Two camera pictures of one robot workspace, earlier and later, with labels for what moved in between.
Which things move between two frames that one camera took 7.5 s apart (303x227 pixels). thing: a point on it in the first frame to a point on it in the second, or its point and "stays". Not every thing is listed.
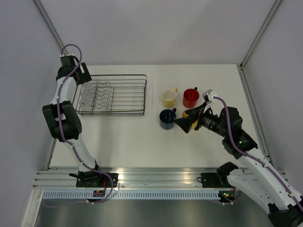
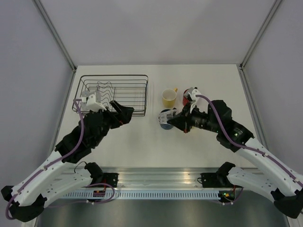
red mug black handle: [190, 97] stays
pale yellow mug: [169, 96] stays
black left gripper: [85, 77] to [123, 116]
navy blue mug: [166, 117] stays
